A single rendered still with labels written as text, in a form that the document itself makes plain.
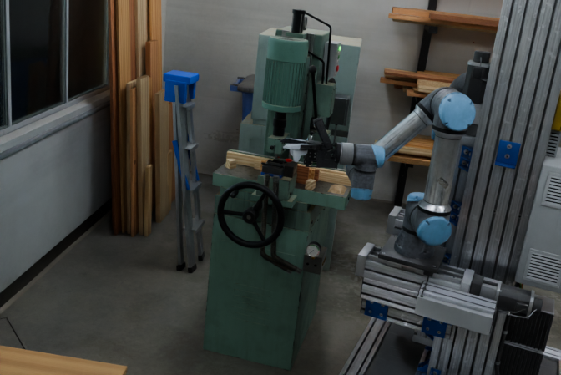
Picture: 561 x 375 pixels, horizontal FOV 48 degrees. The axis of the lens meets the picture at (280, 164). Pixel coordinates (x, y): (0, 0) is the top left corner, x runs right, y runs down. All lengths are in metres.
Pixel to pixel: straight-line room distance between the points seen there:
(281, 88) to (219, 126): 2.70
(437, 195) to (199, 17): 3.42
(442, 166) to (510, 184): 0.38
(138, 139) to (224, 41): 1.47
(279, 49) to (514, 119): 0.98
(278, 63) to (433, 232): 0.98
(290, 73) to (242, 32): 2.53
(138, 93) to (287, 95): 1.53
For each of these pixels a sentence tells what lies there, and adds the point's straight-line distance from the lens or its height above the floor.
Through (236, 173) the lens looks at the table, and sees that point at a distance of 2.84.
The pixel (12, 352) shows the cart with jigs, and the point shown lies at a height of 0.53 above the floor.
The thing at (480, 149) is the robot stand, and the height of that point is 1.23.
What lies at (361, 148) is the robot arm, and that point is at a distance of 2.16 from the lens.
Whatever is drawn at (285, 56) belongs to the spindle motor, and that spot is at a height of 1.44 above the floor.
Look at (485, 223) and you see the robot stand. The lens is 2.56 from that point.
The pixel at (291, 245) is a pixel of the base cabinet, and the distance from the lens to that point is 2.83.
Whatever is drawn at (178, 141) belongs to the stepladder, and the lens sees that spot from 3.66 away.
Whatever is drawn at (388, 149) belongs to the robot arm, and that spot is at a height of 1.22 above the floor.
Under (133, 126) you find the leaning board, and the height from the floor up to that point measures 0.74.
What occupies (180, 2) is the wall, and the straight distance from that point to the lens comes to 5.33.
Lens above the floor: 1.81
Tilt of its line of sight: 17 degrees down
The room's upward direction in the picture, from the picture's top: 6 degrees clockwise
